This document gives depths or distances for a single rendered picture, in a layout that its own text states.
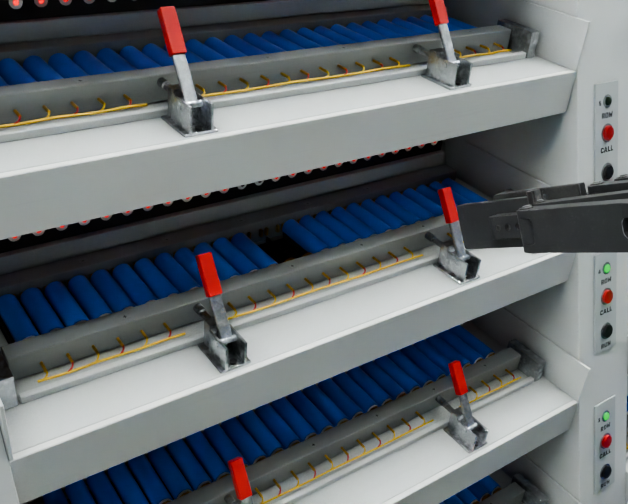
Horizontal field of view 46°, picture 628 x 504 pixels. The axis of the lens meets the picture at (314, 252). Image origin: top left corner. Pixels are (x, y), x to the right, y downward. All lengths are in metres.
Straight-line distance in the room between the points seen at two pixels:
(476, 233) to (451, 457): 0.38
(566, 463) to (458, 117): 0.48
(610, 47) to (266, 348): 0.49
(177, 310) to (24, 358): 0.13
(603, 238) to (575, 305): 0.51
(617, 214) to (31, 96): 0.40
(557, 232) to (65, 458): 0.37
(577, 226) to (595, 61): 0.47
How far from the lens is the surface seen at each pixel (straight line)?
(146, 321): 0.63
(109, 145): 0.55
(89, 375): 0.61
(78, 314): 0.65
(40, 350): 0.61
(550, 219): 0.41
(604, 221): 0.39
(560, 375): 0.94
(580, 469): 0.99
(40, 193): 0.52
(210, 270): 0.60
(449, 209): 0.75
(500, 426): 0.87
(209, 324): 0.62
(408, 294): 0.72
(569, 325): 0.91
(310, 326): 0.66
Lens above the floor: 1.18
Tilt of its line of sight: 16 degrees down
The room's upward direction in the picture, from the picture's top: 6 degrees counter-clockwise
